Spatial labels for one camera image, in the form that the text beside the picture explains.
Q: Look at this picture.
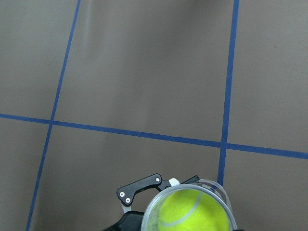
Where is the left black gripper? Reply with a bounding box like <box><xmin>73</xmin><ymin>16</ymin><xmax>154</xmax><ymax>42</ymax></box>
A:
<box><xmin>103</xmin><ymin>173</ymin><xmax>200</xmax><ymax>231</ymax></box>

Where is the yellow tennis ball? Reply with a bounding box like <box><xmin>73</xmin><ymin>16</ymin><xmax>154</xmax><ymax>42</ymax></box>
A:
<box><xmin>158</xmin><ymin>190</ymin><xmax>230</xmax><ymax>231</ymax></box>

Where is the clear tennis ball can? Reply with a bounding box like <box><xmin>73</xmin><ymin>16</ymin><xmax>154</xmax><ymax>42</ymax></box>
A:
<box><xmin>141</xmin><ymin>179</ymin><xmax>238</xmax><ymax>231</ymax></box>

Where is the brown paper table cover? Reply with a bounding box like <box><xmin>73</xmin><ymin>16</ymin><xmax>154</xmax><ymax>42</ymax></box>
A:
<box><xmin>0</xmin><ymin>0</ymin><xmax>308</xmax><ymax>231</ymax></box>

